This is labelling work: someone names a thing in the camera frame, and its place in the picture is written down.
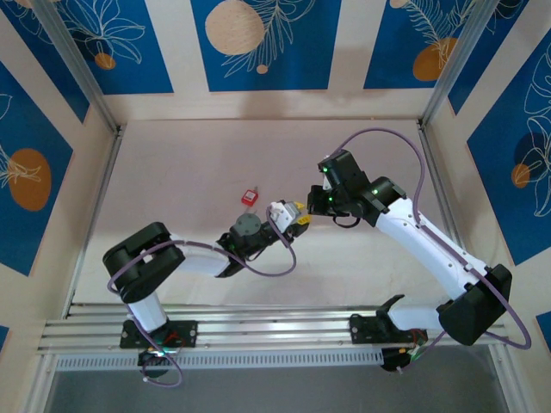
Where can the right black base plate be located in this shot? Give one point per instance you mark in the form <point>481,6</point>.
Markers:
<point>363,329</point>

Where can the right aluminium frame post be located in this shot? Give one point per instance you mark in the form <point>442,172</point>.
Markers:
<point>460,60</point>

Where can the left black connector module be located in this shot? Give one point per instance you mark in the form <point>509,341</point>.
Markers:
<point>150,359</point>

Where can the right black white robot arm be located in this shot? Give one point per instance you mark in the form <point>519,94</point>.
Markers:
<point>430,241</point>

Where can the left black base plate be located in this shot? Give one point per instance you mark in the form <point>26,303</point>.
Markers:
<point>187,333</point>

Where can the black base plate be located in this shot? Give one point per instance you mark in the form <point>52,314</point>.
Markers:
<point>363,329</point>
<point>187,333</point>

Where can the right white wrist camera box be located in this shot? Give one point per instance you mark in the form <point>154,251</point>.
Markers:
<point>327,181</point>

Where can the left aluminium side rail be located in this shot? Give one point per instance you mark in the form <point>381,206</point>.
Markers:
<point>107,172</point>

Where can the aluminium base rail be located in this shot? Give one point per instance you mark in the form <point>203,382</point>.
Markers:
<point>275,327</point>

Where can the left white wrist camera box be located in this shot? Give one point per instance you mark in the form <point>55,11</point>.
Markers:
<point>282,213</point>

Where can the aluminium frame post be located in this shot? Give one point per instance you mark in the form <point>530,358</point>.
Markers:
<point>460,60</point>
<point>77,64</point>

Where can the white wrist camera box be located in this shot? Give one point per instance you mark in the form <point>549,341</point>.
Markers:
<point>282,213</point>
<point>327,181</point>

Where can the left aluminium frame post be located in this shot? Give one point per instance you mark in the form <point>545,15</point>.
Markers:
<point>77,64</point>

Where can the aluminium side rail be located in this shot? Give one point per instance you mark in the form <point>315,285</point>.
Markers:
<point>107,172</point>
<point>435,172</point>

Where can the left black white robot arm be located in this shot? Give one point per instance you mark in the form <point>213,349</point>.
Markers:
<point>198,258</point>

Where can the red padlock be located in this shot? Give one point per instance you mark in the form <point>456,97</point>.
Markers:
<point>249,197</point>

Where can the right black connector module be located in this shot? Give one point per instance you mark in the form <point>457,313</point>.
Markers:
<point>394,360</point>

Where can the right aluminium side rail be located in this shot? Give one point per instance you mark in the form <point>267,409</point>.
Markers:
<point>435,172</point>

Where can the black connector module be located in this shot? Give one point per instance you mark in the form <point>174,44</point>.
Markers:
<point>150,359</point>
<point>394,360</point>

